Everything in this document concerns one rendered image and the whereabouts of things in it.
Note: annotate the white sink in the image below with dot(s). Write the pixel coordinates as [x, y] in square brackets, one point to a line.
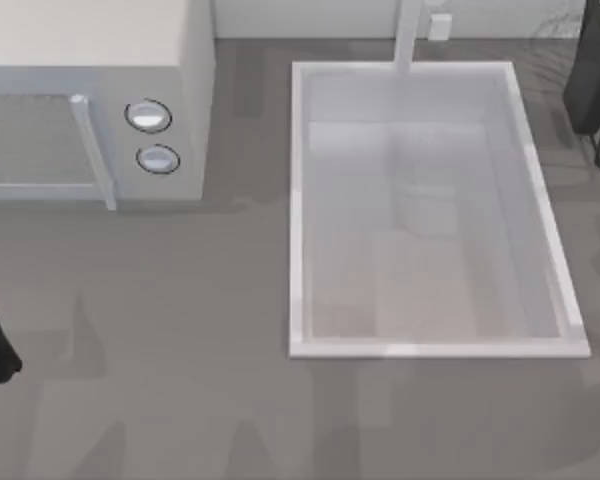
[430, 240]

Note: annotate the small round microwave knob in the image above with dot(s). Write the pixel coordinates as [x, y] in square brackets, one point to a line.
[158, 159]

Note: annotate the pale microwave oven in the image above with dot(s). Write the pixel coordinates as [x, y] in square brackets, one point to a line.
[190, 100]

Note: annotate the large round microwave knob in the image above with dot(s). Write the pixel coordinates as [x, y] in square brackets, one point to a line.
[148, 117]

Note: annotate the tall white tap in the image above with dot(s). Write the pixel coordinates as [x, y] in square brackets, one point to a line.
[406, 35]

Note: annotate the microwave oven door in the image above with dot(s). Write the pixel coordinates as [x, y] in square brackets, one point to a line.
[30, 145]

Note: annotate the white wall socket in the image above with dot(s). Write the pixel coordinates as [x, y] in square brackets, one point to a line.
[440, 26]

